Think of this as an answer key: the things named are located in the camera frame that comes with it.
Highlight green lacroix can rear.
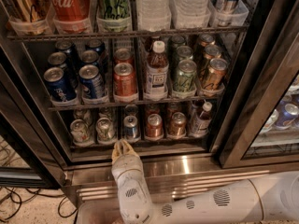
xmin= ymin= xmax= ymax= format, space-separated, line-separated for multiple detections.
xmin=168 ymin=35 xmax=186 ymax=51

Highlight blue silver can bottom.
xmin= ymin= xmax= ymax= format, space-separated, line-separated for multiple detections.
xmin=123 ymin=116 xmax=139 ymax=139

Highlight fridge glass door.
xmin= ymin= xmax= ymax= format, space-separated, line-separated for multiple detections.
xmin=214 ymin=0 xmax=299 ymax=169

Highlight green lacroix can front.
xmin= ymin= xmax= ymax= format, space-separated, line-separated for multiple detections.
xmin=173 ymin=60 xmax=196 ymax=92

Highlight tea bottle bottom shelf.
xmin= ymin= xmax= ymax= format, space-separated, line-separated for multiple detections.
xmin=189 ymin=102 xmax=212 ymax=137

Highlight blue pepsi can front left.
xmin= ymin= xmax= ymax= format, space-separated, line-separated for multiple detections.
xmin=44 ymin=67 xmax=77 ymax=102

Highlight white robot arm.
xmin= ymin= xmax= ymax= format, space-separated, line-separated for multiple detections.
xmin=112 ymin=139 xmax=299 ymax=224

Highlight blue pepsi can rear right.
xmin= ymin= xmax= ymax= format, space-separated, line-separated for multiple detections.
xmin=85 ymin=39 xmax=107 ymax=62

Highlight top wire shelf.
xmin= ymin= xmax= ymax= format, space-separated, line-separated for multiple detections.
xmin=7 ymin=25 xmax=249 ymax=42

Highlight red soda can rear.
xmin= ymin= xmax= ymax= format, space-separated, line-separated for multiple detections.
xmin=114 ymin=48 xmax=135 ymax=64

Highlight blue pepsi can front right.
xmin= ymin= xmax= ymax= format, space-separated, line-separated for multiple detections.
xmin=79 ymin=64 xmax=106 ymax=99

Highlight red can bottom rear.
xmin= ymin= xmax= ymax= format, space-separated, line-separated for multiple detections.
xmin=145 ymin=104 xmax=160 ymax=116

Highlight orange lacroix can rear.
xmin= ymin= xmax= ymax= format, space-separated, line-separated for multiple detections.
xmin=196 ymin=34 xmax=215 ymax=48

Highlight blue can behind glass door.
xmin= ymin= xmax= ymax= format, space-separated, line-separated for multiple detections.
xmin=275 ymin=103 xmax=299 ymax=130

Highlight green lacroix can top shelf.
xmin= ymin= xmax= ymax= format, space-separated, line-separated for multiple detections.
xmin=98 ymin=0 xmax=129 ymax=20

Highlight blue pepsi can middle right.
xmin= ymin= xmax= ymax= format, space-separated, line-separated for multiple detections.
xmin=81 ymin=49 xmax=103 ymax=71

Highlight clear water bottle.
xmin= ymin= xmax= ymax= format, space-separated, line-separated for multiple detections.
xmin=136 ymin=0 xmax=171 ymax=32
xmin=170 ymin=0 xmax=210 ymax=29

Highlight red can bottom front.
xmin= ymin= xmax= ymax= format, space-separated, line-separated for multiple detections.
xmin=146 ymin=114 xmax=163 ymax=138

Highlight clear plastic bin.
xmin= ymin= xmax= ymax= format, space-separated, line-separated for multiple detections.
xmin=76 ymin=198 xmax=176 ymax=224

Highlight orange lacroix can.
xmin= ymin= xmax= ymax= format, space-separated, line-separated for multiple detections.
xmin=201 ymin=58 xmax=228 ymax=91
xmin=196 ymin=34 xmax=215 ymax=48
xmin=201 ymin=45 xmax=221 ymax=62

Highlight red soda can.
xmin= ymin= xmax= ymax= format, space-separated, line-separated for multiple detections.
xmin=114 ymin=48 xmax=135 ymax=64
xmin=113 ymin=63 xmax=136 ymax=96

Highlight blue pepsi can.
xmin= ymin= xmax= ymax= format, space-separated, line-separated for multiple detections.
xmin=85 ymin=39 xmax=107 ymax=62
xmin=55 ymin=40 xmax=78 ymax=63
xmin=79 ymin=64 xmax=106 ymax=99
xmin=44 ymin=67 xmax=77 ymax=102
xmin=81 ymin=49 xmax=103 ymax=71
xmin=48 ymin=51 xmax=76 ymax=78

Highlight orange can bottom front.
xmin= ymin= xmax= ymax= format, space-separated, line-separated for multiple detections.
xmin=168 ymin=112 xmax=187 ymax=136

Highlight red coca cola can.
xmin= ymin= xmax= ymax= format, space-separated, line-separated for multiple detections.
xmin=50 ymin=0 xmax=89 ymax=21

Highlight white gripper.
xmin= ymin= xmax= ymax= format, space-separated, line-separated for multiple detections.
xmin=111 ymin=140 xmax=144 ymax=185

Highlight orange lacroix can middle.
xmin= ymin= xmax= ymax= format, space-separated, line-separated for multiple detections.
xmin=201 ymin=45 xmax=221 ymax=62

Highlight clear water bottle right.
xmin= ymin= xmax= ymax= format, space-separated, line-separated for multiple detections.
xmin=170 ymin=0 xmax=210 ymax=29

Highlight brown tea bottle white cap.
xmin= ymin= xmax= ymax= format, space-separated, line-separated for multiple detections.
xmin=146 ymin=40 xmax=169 ymax=94

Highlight clear water bottle left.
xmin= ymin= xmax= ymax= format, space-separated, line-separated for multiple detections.
xmin=136 ymin=0 xmax=171 ymax=32

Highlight green white 7up can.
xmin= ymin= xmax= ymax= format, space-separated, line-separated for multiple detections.
xmin=96 ymin=117 xmax=116 ymax=143

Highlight orange lacroix can front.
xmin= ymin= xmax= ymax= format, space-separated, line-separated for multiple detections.
xmin=201 ymin=58 xmax=228 ymax=91

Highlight green lacroix can middle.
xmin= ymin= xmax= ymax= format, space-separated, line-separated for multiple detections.
xmin=175 ymin=46 xmax=193 ymax=63

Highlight wire shelf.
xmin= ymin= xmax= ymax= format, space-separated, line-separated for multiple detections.
xmin=48 ymin=95 xmax=221 ymax=111
xmin=7 ymin=25 xmax=249 ymax=42

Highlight middle wire shelf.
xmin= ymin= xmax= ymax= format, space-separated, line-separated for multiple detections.
xmin=48 ymin=95 xmax=221 ymax=111

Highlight silver can bottom left rear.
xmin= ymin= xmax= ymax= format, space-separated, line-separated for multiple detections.
xmin=73 ymin=109 xmax=93 ymax=126

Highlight blue pepsi can middle left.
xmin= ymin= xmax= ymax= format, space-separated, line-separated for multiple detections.
xmin=48 ymin=51 xmax=76 ymax=78

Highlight dark can bottom rear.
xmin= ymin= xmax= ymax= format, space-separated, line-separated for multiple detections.
xmin=124 ymin=105 xmax=138 ymax=116

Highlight red soda can front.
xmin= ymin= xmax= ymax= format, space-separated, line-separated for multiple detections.
xmin=113 ymin=63 xmax=136 ymax=96

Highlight orange can bottom rear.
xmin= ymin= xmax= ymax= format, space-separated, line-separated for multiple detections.
xmin=166 ymin=103 xmax=181 ymax=113

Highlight blue pepsi can rear left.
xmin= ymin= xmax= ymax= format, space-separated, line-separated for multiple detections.
xmin=55 ymin=40 xmax=78 ymax=63

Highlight gold can top shelf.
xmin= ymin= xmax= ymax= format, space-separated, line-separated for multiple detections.
xmin=2 ymin=0 xmax=50 ymax=22

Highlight black floor cables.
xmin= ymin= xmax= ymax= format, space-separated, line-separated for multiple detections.
xmin=0 ymin=137 xmax=78 ymax=224

